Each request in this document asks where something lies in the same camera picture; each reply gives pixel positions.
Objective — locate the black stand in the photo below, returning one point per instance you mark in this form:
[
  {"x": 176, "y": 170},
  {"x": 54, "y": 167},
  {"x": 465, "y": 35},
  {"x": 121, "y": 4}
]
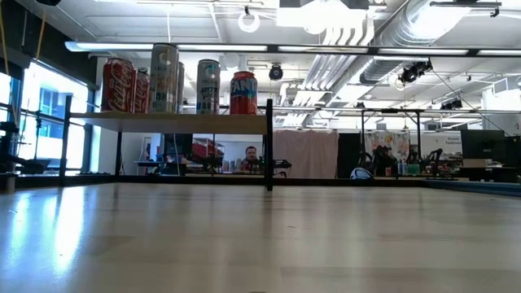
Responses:
[{"x": 6, "y": 142}]

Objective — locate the grey post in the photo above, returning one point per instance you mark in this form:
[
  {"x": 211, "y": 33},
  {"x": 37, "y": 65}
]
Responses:
[{"x": 10, "y": 183}]

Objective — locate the person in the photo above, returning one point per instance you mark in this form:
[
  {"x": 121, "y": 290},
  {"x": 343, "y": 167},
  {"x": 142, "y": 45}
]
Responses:
[{"x": 251, "y": 154}]

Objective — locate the white curtain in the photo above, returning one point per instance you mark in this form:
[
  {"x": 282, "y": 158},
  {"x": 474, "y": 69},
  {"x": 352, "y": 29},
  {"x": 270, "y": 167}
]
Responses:
[{"x": 305, "y": 154}]

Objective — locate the black spotlight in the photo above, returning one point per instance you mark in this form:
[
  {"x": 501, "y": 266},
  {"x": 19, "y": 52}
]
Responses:
[
  {"x": 452, "y": 104},
  {"x": 415, "y": 71}
]

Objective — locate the red Coca-Cola can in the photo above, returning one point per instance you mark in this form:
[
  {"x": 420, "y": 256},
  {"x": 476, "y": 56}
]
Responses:
[
  {"x": 118, "y": 87},
  {"x": 142, "y": 93}
]

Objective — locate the black metal rig frame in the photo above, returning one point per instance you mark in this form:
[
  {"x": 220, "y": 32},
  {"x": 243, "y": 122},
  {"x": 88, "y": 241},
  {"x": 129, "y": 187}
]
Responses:
[{"x": 325, "y": 181}]

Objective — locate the long white light bar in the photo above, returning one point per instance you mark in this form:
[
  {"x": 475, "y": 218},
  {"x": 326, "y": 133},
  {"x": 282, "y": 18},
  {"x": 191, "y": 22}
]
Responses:
[{"x": 114, "y": 46}]

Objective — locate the silver ventilation duct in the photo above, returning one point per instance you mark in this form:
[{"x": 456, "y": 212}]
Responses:
[{"x": 407, "y": 36}]

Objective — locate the colourful art poster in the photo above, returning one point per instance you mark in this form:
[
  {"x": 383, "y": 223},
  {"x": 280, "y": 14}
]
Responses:
[{"x": 386, "y": 140}]

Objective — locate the Celsius Tropical Vibe can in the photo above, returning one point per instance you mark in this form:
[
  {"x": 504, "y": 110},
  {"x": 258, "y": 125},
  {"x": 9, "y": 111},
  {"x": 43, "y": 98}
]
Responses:
[{"x": 163, "y": 81}]

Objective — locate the black metal rack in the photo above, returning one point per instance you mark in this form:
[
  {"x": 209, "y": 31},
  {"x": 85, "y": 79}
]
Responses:
[{"x": 390, "y": 110}]

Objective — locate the red Fanta can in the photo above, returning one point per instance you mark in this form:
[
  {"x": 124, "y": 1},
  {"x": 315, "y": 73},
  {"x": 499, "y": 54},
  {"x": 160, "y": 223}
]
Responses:
[{"x": 243, "y": 95}]

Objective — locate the black dome camera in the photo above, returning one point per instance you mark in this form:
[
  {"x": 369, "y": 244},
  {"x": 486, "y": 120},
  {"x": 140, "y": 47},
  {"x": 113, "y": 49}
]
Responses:
[{"x": 276, "y": 72}]

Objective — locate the bright window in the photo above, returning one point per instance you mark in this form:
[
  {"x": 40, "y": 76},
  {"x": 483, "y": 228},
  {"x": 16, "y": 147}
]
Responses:
[{"x": 49, "y": 106}]

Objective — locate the black cabinet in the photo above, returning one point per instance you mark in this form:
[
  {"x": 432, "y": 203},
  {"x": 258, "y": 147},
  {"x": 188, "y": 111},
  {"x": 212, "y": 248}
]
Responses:
[{"x": 179, "y": 146}]

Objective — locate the black monitor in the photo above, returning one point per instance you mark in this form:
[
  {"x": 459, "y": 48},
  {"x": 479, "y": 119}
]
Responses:
[{"x": 482, "y": 144}]

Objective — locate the white wall sign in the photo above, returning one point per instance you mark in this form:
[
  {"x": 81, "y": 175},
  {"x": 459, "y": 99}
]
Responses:
[{"x": 443, "y": 142}]

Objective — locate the white and blue ball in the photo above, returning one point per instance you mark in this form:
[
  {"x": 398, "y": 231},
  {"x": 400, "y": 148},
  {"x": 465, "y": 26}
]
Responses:
[{"x": 360, "y": 173}]

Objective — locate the wooden shelf black metal legs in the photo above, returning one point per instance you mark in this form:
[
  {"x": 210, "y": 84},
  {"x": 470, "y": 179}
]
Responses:
[{"x": 171, "y": 123}]

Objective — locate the Celsius Arctic Vibe can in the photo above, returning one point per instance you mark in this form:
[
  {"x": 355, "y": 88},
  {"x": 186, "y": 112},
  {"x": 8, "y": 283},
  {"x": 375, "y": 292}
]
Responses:
[{"x": 208, "y": 89}]

